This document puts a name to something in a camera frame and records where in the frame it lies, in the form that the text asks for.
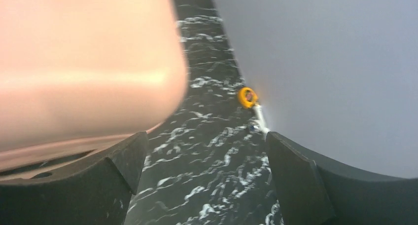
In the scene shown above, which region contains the pink hard shell suitcase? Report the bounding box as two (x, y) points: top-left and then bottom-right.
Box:
(0, 0), (188, 182)

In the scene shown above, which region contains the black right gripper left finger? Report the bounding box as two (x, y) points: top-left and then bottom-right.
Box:
(0, 132), (148, 225)

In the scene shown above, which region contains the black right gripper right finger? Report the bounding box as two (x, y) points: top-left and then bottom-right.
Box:
(266, 131), (418, 225)

